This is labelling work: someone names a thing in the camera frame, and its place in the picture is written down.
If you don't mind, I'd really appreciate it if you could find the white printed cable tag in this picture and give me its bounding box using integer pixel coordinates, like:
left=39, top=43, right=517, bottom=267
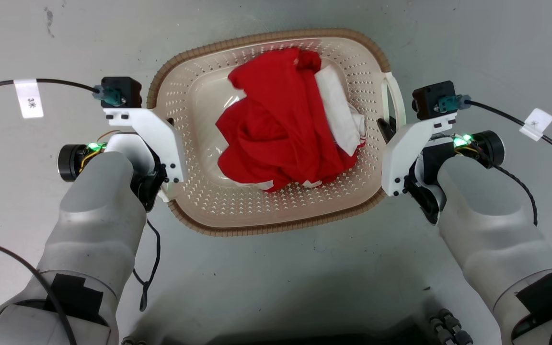
left=13, top=79, right=45, bottom=119

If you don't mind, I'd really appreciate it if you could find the black right camera cable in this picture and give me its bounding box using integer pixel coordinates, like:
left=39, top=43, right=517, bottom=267
left=464, top=99, right=552, bottom=169

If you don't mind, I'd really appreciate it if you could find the white right camera bracket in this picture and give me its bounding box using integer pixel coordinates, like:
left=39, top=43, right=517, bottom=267
left=381, top=111, right=458, bottom=197

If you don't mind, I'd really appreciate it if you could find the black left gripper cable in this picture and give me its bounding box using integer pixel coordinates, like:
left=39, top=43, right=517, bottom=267
left=132, top=219, right=162, bottom=312

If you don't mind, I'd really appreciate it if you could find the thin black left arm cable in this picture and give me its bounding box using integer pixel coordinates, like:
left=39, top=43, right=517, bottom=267
left=0, top=232, right=78, bottom=345

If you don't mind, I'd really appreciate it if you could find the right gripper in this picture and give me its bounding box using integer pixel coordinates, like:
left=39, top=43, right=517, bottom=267
left=377, top=116, right=457, bottom=226

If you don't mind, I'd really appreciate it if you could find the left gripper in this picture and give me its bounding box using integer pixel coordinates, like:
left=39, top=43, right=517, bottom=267
left=105, top=134, right=168, bottom=212

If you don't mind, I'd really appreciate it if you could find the black left camera cable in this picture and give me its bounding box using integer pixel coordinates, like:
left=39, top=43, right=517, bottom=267
left=0, top=78, right=100, bottom=97

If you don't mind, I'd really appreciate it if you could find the white left camera bracket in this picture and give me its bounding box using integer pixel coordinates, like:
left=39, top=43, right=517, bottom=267
left=103, top=107, right=188, bottom=184

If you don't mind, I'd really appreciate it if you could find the white garment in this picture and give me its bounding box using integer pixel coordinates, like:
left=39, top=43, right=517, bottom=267
left=314, top=65, right=367, bottom=157

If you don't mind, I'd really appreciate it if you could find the black camera cable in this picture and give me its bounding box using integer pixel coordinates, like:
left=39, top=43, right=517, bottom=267
left=0, top=78, right=100, bottom=97
left=464, top=99, right=552, bottom=169

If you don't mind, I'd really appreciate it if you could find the black braided right gripper cable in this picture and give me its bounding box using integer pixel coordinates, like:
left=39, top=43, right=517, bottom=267
left=476, top=143, right=539, bottom=227

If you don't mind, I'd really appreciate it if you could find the beige plastic laundry basket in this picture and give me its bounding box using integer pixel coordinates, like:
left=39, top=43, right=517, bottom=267
left=146, top=28, right=407, bottom=237

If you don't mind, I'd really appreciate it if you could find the white small cable tag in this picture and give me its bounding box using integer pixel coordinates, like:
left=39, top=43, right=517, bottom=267
left=519, top=108, right=552, bottom=142

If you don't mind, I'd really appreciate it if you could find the white camera bracket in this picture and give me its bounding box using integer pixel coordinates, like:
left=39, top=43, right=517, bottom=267
left=103, top=107, right=188, bottom=184
left=381, top=111, right=458, bottom=197

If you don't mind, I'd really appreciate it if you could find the red garment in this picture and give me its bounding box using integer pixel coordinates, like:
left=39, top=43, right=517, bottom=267
left=216, top=47, right=366, bottom=193

